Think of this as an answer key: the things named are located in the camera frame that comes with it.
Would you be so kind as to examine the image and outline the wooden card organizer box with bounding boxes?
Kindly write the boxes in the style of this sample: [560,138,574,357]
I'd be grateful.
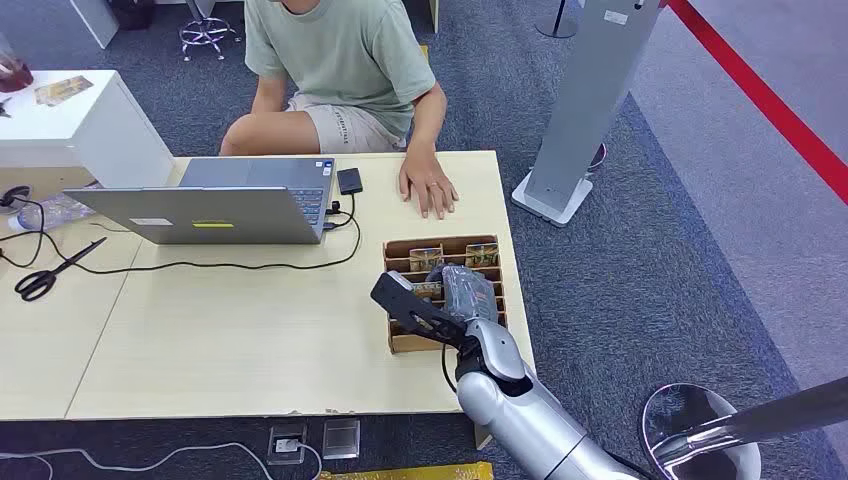
[382,234,509,355]

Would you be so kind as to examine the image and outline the white cabinet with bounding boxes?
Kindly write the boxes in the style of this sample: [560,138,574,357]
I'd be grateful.
[0,69,176,191]

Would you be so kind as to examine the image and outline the floor power socket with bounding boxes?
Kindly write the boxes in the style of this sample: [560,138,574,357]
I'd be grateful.
[267,423,309,467]

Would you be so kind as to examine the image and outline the clear plastic bottle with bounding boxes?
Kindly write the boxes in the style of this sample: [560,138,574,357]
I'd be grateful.
[6,190,99,234]

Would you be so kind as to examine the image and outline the grey laptop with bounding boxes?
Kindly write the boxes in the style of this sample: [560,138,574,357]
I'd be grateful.
[63,156,337,247]

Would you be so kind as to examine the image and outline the small black external drive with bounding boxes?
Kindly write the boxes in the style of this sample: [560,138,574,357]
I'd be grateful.
[336,167,365,197]

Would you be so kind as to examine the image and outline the white cable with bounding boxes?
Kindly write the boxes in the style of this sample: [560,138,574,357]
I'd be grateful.
[0,441,325,480]

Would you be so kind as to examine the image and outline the metal floor plate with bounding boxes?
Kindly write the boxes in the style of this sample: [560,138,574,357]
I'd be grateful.
[321,417,362,462]

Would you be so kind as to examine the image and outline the chrome bar stool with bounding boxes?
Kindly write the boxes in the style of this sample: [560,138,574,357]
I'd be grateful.
[638,376,848,480]

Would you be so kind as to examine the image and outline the black headset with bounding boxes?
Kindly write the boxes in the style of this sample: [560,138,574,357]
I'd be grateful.
[0,184,33,217]

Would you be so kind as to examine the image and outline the person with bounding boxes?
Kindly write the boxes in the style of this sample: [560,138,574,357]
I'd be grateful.
[219,0,460,221]

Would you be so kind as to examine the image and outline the dark red container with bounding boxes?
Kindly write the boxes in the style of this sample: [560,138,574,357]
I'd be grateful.
[0,54,35,94]

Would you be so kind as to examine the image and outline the chrome stool base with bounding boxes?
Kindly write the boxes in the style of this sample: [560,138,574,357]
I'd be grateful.
[178,0,244,63]

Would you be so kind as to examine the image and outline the person's hand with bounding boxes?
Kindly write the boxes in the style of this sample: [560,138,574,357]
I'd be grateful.
[398,148,460,221]

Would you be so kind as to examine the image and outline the grey kiosk stand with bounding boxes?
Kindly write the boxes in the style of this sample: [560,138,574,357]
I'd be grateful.
[510,0,664,229]

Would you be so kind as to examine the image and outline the black bin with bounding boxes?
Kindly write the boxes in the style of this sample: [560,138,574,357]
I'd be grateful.
[107,0,158,32]

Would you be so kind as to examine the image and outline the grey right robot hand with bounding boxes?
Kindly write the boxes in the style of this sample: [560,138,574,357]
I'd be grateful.
[427,263,500,327]

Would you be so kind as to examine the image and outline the black cable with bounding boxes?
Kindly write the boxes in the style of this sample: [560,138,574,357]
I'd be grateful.
[0,193,363,276]

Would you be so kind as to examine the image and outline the red barrier belt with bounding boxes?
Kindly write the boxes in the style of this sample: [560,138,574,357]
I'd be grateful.
[665,0,848,207]

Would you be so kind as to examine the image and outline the yellow patterned strip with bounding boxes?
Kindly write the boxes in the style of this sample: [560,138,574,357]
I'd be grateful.
[317,461,496,480]

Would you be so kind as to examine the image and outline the black scissors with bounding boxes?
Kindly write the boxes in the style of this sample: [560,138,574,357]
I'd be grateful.
[14,237,108,303]

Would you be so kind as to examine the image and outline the black round post base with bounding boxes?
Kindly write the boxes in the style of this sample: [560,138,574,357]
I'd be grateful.
[534,0,580,40]

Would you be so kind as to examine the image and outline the white furniture panel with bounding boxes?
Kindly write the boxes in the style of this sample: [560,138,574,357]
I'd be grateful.
[68,0,121,50]

